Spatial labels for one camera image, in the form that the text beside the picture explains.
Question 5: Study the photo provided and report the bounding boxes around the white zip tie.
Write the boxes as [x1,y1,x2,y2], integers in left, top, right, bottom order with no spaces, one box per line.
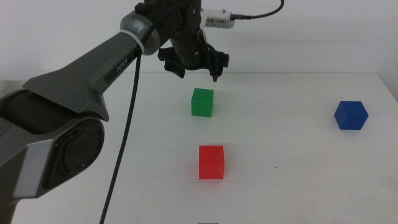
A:
[120,29,146,54]

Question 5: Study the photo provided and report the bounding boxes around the green cube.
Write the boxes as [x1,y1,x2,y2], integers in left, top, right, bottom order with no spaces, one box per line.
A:
[190,88,215,118]

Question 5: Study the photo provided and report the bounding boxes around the red cube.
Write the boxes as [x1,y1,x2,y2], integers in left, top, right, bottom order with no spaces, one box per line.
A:
[198,144,225,180]

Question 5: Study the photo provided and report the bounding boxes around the blue cube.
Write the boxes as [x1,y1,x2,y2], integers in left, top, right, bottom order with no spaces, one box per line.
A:
[333,100,369,131]

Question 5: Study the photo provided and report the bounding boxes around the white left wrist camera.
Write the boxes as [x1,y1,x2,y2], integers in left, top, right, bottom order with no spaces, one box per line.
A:
[200,8,236,29]

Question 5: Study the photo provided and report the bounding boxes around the black braided cable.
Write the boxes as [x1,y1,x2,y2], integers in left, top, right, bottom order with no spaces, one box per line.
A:
[98,0,285,224]

